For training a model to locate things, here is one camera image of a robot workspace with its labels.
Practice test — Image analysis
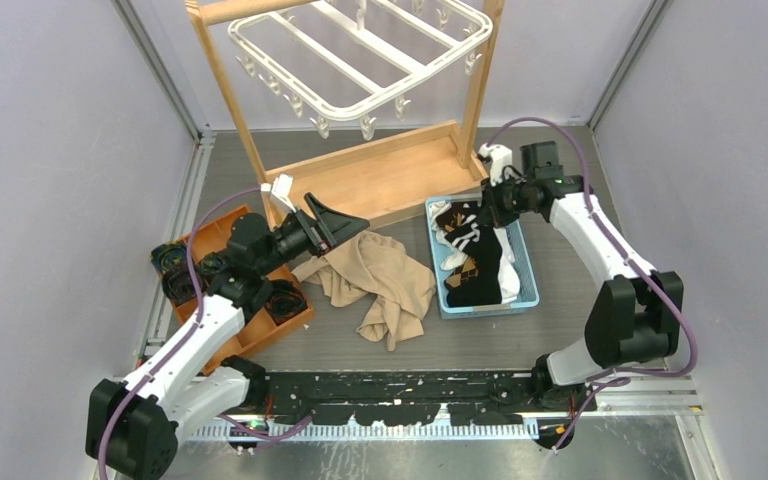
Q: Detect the rolled black sock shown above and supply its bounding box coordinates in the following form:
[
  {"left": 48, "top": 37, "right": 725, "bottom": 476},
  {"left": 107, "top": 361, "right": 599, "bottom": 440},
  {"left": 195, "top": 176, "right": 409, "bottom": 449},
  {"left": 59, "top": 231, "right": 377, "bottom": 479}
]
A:
[{"left": 264, "top": 279, "right": 308, "bottom": 326}]

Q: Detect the white plastic clip hanger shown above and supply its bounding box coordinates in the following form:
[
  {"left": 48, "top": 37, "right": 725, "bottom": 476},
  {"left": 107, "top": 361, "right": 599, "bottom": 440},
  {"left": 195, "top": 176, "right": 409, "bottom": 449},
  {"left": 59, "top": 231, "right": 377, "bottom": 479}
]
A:
[{"left": 227, "top": 1, "right": 494, "bottom": 140}]

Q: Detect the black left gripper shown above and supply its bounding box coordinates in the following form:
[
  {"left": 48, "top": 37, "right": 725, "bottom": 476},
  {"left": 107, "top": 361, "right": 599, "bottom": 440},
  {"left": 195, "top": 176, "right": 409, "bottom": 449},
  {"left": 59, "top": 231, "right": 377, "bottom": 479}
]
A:
[{"left": 258, "top": 194, "right": 369, "bottom": 277}]

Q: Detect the orange compartment tray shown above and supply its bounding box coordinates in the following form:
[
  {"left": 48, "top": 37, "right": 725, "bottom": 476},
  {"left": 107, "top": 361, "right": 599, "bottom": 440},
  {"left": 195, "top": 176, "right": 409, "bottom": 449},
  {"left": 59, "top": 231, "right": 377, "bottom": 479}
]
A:
[{"left": 193, "top": 205, "right": 314, "bottom": 376}]

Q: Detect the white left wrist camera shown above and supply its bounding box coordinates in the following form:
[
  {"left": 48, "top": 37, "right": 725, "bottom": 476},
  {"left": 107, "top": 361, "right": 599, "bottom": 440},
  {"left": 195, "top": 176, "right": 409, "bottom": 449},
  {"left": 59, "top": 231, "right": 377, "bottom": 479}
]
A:
[{"left": 260, "top": 173, "right": 296, "bottom": 214}]

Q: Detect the rolled dark green sock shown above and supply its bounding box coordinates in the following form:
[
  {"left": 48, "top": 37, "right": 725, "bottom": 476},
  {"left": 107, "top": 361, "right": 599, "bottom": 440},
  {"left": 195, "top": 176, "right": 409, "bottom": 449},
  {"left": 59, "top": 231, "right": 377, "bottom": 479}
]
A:
[{"left": 161, "top": 253, "right": 226, "bottom": 306}]

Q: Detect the light blue plastic basket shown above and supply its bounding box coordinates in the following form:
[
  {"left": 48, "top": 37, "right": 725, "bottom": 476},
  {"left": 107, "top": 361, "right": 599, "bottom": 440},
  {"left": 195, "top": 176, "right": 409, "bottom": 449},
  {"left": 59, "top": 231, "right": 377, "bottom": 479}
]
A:
[{"left": 425, "top": 195, "right": 540, "bottom": 319}]

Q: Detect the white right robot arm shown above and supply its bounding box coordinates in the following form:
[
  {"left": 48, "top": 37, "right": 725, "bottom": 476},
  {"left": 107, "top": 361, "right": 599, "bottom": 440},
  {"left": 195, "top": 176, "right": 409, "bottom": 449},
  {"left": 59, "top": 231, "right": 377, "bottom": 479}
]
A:
[{"left": 478, "top": 141, "right": 684, "bottom": 411}]

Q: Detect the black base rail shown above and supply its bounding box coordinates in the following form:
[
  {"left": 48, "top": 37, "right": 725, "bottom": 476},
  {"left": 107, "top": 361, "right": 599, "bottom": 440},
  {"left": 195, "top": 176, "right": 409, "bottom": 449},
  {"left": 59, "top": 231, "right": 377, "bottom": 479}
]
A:
[{"left": 224, "top": 369, "right": 597, "bottom": 429}]

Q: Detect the wooden hanger stand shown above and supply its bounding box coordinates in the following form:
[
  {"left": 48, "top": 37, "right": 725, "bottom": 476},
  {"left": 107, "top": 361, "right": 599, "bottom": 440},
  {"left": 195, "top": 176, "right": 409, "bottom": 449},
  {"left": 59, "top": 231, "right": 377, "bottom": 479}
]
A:
[{"left": 184, "top": 1, "right": 504, "bottom": 227}]

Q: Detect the brown argyle sock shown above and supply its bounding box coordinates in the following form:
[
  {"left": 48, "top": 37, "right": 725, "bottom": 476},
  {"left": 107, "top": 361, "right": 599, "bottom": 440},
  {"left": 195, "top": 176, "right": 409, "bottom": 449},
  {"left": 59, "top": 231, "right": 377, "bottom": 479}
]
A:
[{"left": 431, "top": 201, "right": 481, "bottom": 289}]

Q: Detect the black white-striped sock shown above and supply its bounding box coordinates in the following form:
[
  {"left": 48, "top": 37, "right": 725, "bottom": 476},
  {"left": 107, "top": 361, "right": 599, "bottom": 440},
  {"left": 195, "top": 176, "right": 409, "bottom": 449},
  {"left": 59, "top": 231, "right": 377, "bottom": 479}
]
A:
[{"left": 446, "top": 224, "right": 502, "bottom": 307}]

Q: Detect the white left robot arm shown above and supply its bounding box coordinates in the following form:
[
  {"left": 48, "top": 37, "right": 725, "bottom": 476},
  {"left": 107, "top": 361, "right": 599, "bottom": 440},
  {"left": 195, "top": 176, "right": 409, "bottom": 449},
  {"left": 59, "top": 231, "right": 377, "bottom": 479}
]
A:
[{"left": 85, "top": 193, "right": 370, "bottom": 479}]

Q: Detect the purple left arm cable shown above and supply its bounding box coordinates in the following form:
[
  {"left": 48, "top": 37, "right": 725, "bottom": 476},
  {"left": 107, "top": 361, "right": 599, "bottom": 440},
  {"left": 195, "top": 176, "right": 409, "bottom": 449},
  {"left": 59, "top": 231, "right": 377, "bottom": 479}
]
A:
[{"left": 97, "top": 186, "right": 313, "bottom": 480}]

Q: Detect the beige crumpled cloth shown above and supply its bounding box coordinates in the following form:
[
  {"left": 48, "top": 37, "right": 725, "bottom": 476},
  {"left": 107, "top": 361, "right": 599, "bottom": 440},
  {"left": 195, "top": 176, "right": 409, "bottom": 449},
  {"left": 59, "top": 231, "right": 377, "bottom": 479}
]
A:
[{"left": 292, "top": 230, "right": 436, "bottom": 351}]

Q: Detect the rolled dark patterned sock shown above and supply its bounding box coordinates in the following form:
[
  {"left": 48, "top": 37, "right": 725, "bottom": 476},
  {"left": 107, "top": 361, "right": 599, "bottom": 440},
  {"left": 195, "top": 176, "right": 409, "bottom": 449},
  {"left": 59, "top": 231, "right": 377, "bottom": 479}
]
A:
[{"left": 150, "top": 240, "right": 188, "bottom": 278}]

